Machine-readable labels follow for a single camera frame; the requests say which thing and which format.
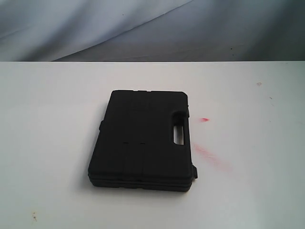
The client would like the black plastic tool case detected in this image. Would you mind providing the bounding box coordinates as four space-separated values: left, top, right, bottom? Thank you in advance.
88 90 198 192

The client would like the grey backdrop cloth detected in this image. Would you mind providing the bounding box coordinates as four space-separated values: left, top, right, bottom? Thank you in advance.
0 0 305 62

